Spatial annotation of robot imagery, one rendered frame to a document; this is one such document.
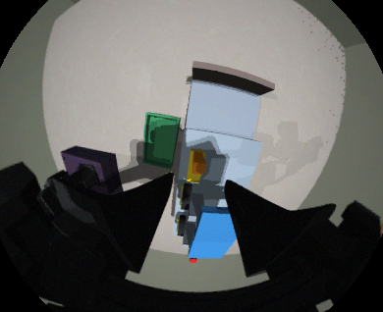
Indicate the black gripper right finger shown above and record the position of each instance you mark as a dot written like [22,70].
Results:
[263,229]

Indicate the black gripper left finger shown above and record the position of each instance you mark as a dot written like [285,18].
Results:
[130,219]

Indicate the green tray rim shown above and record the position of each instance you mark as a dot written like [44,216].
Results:
[146,126]

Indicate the yellow wedge chock with orange handle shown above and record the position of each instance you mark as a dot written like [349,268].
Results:
[197,165]

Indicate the green tray floor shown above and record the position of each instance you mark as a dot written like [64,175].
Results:
[160,139]

